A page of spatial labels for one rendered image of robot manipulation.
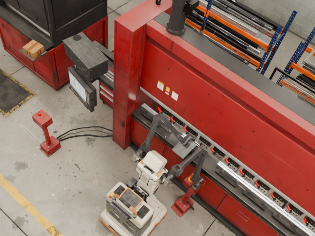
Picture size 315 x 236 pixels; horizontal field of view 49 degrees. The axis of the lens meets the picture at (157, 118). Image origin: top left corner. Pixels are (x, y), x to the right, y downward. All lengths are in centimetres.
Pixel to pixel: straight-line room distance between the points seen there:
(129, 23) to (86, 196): 250
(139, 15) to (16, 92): 302
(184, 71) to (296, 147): 127
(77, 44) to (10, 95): 245
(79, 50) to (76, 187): 206
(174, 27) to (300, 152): 163
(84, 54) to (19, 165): 220
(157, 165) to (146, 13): 156
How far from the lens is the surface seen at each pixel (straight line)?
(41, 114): 464
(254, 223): 444
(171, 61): 356
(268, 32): 526
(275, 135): 333
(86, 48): 374
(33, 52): 499
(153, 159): 361
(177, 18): 333
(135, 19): 355
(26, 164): 524
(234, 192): 421
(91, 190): 493
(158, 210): 456
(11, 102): 589
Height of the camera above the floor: 453
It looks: 54 degrees down
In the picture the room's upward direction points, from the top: 11 degrees clockwise
